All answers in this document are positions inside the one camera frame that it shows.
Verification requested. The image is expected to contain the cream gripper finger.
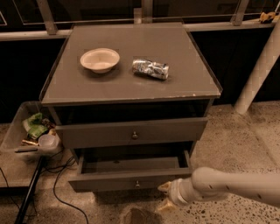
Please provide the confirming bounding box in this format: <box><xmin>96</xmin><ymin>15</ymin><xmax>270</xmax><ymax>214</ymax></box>
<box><xmin>155</xmin><ymin>198</ymin><xmax>176</xmax><ymax>213</ymax></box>
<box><xmin>157</xmin><ymin>181</ymin><xmax>172</xmax><ymax>193</ymax></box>

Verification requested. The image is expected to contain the grey drawer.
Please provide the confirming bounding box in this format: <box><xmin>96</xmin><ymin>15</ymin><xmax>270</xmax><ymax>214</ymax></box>
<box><xmin>69</xmin><ymin>150</ymin><xmax>192</xmax><ymax>192</ymax></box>
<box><xmin>56</xmin><ymin>117</ymin><xmax>207</xmax><ymax>149</ymax></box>

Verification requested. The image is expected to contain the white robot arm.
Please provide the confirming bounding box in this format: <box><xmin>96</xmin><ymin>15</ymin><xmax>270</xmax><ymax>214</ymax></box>
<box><xmin>156</xmin><ymin>167</ymin><xmax>280</xmax><ymax>213</ymax></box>

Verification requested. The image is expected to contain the grey top drawer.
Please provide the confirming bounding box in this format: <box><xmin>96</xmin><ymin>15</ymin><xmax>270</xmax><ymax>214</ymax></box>
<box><xmin>56</xmin><ymin>117</ymin><xmax>207</xmax><ymax>149</ymax></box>

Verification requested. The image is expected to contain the grey drawer cabinet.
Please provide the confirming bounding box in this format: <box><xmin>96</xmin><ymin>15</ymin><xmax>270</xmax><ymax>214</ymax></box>
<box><xmin>40</xmin><ymin>23</ymin><xmax>221</xmax><ymax>158</ymax></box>

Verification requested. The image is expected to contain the crumpled silver chip bag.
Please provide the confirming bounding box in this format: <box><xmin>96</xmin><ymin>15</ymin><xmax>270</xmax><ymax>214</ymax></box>
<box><xmin>132</xmin><ymin>59</ymin><xmax>169</xmax><ymax>81</ymax></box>

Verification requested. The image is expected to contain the small clear plastic cup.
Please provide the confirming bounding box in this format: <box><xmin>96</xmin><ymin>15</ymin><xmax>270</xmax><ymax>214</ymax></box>
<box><xmin>38</xmin><ymin>134</ymin><xmax>56</xmax><ymax>147</ymax></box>

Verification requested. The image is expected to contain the white paper bowl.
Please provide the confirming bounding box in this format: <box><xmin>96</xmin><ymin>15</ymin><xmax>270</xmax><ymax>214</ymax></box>
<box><xmin>80</xmin><ymin>48</ymin><xmax>120</xmax><ymax>74</ymax></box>

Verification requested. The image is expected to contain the clear plastic storage bin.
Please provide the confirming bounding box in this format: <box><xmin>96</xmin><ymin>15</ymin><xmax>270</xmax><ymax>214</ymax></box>
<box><xmin>0</xmin><ymin>101</ymin><xmax>62</xmax><ymax>161</ymax></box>

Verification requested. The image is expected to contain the black metal pole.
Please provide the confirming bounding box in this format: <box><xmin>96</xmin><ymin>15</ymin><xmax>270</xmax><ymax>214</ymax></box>
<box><xmin>14</xmin><ymin>157</ymin><xmax>46</xmax><ymax>224</ymax></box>

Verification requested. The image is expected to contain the green snack bag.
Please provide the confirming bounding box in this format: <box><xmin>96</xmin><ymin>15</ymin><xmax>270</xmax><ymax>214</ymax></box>
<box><xmin>22</xmin><ymin>113</ymin><xmax>48</xmax><ymax>139</ymax></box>

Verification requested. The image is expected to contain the white slanted pillar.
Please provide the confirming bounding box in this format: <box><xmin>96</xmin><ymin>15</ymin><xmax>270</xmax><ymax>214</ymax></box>
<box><xmin>234</xmin><ymin>20</ymin><xmax>280</xmax><ymax>115</ymax></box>

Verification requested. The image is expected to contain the yellow object on ledge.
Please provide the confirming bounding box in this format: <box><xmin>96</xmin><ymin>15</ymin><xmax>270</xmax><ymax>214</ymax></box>
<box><xmin>259</xmin><ymin>12</ymin><xmax>279</xmax><ymax>24</ymax></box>

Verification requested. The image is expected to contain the metal window railing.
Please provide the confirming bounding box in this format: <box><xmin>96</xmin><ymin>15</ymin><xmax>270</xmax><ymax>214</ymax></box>
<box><xmin>0</xmin><ymin>0</ymin><xmax>280</xmax><ymax>41</ymax></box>

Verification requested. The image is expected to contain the black floor cable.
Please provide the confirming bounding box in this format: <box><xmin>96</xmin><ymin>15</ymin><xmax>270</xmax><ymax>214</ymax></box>
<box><xmin>0</xmin><ymin>147</ymin><xmax>90</xmax><ymax>224</ymax></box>

